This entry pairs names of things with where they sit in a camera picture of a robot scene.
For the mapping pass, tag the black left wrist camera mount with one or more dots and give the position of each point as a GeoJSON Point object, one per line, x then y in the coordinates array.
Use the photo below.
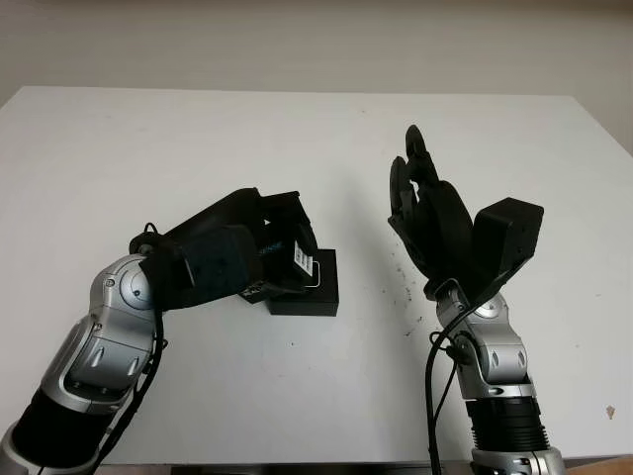
{"type": "Point", "coordinates": [222, 262]}

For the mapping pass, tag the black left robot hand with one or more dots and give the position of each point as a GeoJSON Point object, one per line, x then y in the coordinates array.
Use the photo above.
{"type": "Point", "coordinates": [222, 210]}

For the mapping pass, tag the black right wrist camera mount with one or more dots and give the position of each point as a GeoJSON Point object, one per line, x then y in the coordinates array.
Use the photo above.
{"type": "Point", "coordinates": [509, 237]}

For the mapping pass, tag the dark robot torso edge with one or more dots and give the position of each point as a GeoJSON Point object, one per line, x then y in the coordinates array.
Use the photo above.
{"type": "Point", "coordinates": [321, 471]}

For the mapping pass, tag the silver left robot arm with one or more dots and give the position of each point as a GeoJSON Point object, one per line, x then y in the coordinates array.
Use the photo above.
{"type": "Point", "coordinates": [114, 321]}

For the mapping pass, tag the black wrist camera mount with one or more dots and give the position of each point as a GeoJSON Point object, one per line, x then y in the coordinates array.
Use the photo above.
{"type": "Point", "coordinates": [222, 262]}
{"type": "Point", "coordinates": [509, 237]}

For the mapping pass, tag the black box base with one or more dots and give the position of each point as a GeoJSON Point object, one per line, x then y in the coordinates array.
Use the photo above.
{"type": "Point", "coordinates": [316, 302]}

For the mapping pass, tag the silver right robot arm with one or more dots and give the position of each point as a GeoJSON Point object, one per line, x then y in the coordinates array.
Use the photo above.
{"type": "Point", "coordinates": [494, 356]}

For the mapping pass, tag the black RealSense box lid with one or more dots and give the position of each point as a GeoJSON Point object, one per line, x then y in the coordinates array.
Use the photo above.
{"type": "Point", "coordinates": [282, 267]}

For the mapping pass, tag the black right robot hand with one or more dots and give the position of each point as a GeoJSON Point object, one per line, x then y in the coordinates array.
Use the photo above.
{"type": "Point", "coordinates": [440, 232]}

